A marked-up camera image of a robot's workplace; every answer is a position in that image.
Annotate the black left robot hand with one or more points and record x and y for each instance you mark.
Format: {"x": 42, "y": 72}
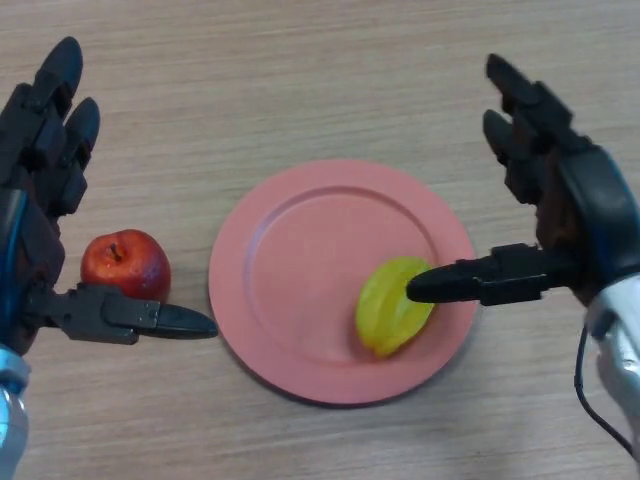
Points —
{"x": 30, "y": 240}

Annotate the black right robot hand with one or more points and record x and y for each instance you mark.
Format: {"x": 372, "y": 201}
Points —
{"x": 595, "y": 215}

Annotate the yellow starfruit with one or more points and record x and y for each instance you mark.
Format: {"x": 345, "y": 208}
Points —
{"x": 387, "y": 320}

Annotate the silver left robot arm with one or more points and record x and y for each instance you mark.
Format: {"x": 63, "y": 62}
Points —
{"x": 12, "y": 415}

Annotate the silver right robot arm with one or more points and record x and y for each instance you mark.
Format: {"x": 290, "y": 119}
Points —
{"x": 622, "y": 340}

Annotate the pink round plate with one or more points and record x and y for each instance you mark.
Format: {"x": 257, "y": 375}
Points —
{"x": 300, "y": 280}

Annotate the red apple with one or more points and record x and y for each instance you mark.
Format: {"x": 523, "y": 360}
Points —
{"x": 125, "y": 265}

